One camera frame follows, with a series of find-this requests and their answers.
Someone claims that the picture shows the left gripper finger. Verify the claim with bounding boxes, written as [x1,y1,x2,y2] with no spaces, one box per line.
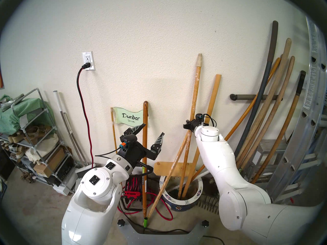
[150,132,165,160]
[124,123,146,136]

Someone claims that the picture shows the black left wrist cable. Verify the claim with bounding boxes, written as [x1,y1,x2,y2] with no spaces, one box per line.
[95,148,120,158]

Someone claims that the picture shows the grey wall hook bar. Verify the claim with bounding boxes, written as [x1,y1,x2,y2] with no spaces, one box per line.
[229,94,283,101]

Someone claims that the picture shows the dark handle with grey grip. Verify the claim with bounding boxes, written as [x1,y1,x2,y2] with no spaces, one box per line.
[234,20,278,158]

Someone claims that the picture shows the chrome metal rod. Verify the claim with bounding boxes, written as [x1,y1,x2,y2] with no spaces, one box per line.
[61,112,88,167]

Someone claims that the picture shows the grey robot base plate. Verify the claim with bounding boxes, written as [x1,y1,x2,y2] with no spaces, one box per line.
[117,219,210,245]

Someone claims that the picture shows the shorter pale wooden handle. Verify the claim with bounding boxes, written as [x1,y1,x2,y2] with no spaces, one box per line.
[239,56,295,171]

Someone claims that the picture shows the white wall outlet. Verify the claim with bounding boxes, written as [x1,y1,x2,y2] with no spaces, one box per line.
[82,51,96,71]

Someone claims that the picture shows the tan woven sandal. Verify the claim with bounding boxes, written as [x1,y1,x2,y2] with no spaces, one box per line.
[24,125,51,138]
[6,131,27,143]

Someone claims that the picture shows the red extension cord reel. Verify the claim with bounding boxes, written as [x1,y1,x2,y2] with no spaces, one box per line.
[118,174,174,221]

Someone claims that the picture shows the black rod with green tip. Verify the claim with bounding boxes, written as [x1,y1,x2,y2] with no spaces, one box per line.
[142,165,150,228]

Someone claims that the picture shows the metal rake head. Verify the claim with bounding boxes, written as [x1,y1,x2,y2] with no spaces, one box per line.
[197,195,220,214]

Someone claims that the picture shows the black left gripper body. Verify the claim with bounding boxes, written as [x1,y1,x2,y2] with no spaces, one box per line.
[118,142,154,171]

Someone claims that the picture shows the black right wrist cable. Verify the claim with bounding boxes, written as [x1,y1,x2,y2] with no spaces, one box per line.
[203,114,217,128]

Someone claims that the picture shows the brown cardboard box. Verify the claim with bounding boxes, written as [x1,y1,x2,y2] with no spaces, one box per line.
[33,147,66,177]

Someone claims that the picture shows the brown stick with hole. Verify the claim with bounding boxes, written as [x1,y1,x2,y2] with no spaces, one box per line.
[143,101,149,218]

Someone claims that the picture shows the white strappy sandal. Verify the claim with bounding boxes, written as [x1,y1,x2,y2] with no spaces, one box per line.
[9,144,25,158]

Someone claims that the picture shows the floral ceramic pot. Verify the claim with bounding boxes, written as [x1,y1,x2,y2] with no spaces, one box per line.
[160,176,204,212]

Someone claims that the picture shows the white floor tool head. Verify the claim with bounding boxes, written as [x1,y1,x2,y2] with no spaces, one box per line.
[75,163,96,181]

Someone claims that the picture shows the paint-speckled pole with threaded tip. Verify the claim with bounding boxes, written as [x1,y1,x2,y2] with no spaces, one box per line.
[178,53,203,199]

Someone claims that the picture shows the silver glitter shoe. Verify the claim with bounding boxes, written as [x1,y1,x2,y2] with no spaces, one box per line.
[0,93,25,112]

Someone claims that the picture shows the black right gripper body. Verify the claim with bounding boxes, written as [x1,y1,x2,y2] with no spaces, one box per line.
[190,119,205,133]

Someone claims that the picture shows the black red power cord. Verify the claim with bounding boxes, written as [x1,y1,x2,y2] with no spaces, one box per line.
[77,64,94,168]

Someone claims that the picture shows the aluminium ladder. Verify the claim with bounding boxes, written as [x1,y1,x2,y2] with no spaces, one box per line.
[266,16,327,204]

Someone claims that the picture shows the plywood board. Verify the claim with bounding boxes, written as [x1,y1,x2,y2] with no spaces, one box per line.
[154,161,197,177]

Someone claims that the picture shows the Dunbar Drive flag sign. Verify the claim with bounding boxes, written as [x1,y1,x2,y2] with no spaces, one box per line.
[110,107,144,149]

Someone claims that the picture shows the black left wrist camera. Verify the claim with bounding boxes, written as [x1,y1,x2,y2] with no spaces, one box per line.
[120,134,138,152]

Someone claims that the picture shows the black box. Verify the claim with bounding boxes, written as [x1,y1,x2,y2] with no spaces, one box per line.
[47,158,76,186]

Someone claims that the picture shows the brown strappy sandal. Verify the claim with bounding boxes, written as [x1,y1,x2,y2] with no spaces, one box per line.
[20,170,35,183]

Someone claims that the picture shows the white plastic box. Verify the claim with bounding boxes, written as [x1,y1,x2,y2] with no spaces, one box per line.
[52,174,77,196]

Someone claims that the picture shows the grey metal shoe rack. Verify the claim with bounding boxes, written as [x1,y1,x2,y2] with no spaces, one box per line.
[0,88,78,194]

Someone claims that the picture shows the thin square wooden stick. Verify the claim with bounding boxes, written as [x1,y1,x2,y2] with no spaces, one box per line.
[148,135,191,219]

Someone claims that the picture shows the black floor cable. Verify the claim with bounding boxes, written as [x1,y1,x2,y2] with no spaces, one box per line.
[119,196,191,235]

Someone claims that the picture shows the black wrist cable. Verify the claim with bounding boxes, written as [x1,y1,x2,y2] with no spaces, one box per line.
[95,148,120,158]
[203,114,217,128]

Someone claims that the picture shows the glossy orange rake handle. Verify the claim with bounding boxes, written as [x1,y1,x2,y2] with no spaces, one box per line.
[169,58,281,199]

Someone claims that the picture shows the thick light wooden pole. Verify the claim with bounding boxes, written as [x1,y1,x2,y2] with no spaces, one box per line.
[181,74,221,199]

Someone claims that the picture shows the white and metal poles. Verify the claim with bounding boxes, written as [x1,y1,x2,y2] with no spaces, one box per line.
[53,91,86,167]

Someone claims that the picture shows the grey metal step stool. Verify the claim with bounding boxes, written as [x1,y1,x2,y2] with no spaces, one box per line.
[243,139,289,183]

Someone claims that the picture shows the wooden handle with black grip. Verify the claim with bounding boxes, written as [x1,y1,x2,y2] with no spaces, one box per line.
[250,70,306,184]

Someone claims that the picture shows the dark blue crate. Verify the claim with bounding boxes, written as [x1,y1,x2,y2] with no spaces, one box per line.
[0,177,7,204]

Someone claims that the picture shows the white cloth bag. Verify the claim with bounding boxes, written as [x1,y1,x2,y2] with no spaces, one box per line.
[24,133,59,161]

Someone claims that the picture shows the green checkered cloth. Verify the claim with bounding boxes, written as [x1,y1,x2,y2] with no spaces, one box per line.
[0,94,55,134]

